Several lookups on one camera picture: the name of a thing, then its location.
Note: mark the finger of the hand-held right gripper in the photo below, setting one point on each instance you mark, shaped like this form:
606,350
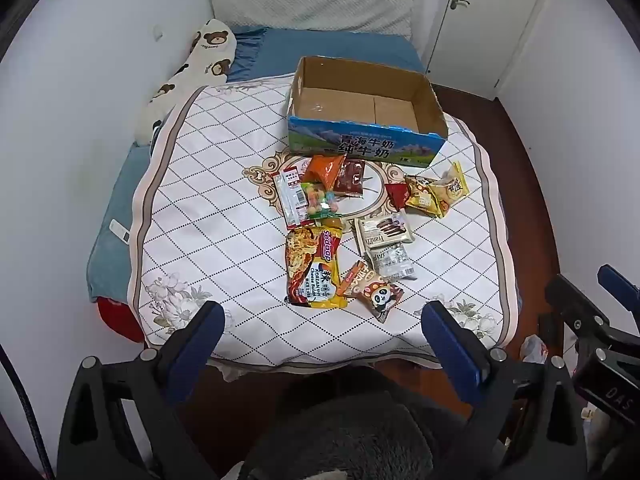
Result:
570,300
617,282

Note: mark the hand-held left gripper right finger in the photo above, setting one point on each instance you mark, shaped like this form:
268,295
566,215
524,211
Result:
450,342

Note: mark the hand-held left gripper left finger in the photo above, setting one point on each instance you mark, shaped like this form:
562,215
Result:
197,342

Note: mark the red and silver snack packet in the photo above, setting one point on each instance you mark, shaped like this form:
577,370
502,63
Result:
292,195

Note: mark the cardboard box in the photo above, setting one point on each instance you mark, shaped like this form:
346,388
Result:
365,145

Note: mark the clear plastic bag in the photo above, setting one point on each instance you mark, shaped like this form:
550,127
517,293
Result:
535,349

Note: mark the panda print snack packet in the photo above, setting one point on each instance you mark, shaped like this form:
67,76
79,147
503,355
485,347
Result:
381,300

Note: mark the red cloth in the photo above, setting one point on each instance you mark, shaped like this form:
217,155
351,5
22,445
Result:
117,317

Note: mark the small white snack packet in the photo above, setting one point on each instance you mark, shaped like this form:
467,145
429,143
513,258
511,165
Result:
392,262

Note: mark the orange and brown snack packet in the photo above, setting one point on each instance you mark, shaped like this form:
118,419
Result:
356,277

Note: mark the white chocolate biscuit packet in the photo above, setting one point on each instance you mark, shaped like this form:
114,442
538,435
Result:
382,232

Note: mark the grey fleece clothing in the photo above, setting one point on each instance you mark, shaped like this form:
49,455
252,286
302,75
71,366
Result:
350,430

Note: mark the white diamond pattern blanket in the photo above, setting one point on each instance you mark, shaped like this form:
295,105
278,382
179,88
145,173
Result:
210,210

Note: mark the white fabric tag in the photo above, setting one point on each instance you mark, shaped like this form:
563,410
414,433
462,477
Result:
119,231

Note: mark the yellow instant noodle packet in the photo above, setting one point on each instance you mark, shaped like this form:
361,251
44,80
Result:
315,270

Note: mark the yellow snack packet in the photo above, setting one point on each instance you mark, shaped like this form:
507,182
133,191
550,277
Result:
422,195
450,185

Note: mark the small red snack packet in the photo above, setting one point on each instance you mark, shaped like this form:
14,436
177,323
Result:
396,195

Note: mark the colourful candy packet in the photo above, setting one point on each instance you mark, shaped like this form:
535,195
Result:
320,202

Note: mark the dark red snack packet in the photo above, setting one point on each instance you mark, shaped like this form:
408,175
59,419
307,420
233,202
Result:
350,177

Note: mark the bear print pillow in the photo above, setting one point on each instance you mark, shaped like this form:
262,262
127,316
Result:
207,60

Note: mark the white door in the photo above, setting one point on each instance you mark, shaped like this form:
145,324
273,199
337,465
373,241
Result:
490,25

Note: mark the blue bed sheet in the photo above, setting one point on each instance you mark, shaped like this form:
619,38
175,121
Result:
320,42

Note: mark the white pillow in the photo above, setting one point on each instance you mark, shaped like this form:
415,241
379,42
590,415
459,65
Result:
310,7

